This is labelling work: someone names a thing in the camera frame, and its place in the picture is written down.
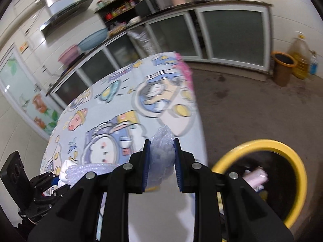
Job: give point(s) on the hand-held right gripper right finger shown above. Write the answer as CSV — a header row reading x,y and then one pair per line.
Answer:
x,y
178,166

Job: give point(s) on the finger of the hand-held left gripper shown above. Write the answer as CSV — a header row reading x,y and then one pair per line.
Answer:
x,y
50,196
43,178

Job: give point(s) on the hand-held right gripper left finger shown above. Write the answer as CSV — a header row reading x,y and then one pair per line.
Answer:
x,y
146,166

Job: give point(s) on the white foam net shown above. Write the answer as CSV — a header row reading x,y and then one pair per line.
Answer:
x,y
161,153

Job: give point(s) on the blue and white cloth bundle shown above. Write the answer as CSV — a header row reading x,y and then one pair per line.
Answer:
x,y
67,167

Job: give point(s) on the yellow rimmed trash bin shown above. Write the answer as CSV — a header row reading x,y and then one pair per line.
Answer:
x,y
290,156

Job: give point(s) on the cartoon printed tablecloth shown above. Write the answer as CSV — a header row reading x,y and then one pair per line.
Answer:
x,y
113,105

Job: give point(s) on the pink packet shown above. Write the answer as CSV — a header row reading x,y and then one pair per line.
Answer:
x,y
257,176

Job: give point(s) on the flower printed glass door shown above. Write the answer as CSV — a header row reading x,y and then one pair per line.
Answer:
x,y
22,88

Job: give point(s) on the white plastic bag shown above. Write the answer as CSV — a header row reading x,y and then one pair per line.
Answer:
x,y
141,40

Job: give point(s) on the pink plastic basin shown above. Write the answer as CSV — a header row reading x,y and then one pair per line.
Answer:
x,y
70,54

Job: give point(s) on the blue plastic basket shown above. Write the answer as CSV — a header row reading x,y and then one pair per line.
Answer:
x,y
93,39

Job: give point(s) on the tray of yellow snacks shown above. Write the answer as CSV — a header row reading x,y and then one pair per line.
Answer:
x,y
117,29

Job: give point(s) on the kitchen cabinet with glass doors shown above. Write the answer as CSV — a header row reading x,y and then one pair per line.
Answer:
x,y
232,35

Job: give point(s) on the brown bin with yellow rim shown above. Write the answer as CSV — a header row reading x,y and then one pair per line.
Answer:
x,y
284,68

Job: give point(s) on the dark shelf with jars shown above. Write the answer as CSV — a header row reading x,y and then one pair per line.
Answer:
x,y
118,7

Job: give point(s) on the grey microwave oven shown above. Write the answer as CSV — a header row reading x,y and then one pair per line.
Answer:
x,y
149,5

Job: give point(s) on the yellow cooking oil bottle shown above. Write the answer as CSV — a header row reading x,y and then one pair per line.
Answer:
x,y
301,55

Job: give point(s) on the small blue label bottle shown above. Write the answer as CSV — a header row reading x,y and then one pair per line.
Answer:
x,y
313,64

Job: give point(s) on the steel range hood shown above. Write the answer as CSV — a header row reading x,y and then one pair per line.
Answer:
x,y
68,7

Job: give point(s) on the orange wall sticker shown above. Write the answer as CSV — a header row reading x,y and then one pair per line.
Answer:
x,y
24,46

